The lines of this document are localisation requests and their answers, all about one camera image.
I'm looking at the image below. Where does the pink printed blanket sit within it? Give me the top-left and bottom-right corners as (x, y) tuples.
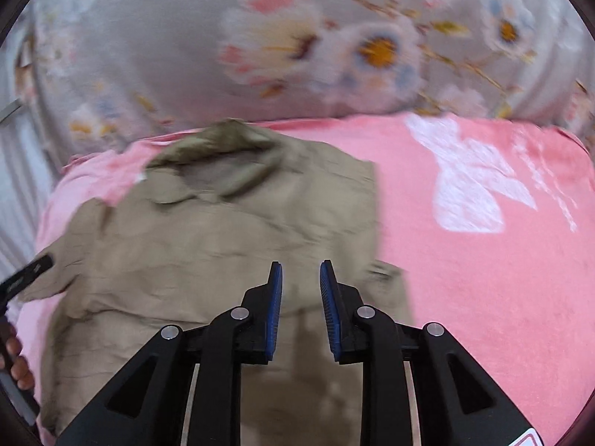
(15, 111), (595, 446)

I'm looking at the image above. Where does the white curtain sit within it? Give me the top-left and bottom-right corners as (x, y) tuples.
(1, 30), (54, 278)

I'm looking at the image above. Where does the grey floral duvet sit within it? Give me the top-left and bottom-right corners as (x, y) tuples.
(1, 0), (594, 165)

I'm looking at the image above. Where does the person's left hand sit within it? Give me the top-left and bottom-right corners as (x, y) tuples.
(1, 320), (34, 391)

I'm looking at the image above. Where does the tan quilted jacket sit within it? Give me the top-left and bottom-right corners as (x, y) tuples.
(21, 121), (408, 445)

